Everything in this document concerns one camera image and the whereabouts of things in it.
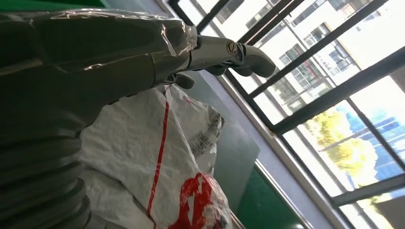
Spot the white red-printed plastic package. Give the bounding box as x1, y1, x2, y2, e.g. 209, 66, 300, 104
77, 83, 236, 229

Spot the pale building outside window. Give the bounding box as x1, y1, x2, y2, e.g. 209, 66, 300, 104
202, 0, 405, 127

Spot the yellow-green tree outside window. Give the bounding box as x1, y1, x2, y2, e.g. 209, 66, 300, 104
303, 107, 394, 205

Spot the black window frame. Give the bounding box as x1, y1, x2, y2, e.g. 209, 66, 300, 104
168, 0, 405, 229

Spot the grey flat machine panel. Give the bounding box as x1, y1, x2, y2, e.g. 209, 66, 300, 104
186, 71, 261, 213

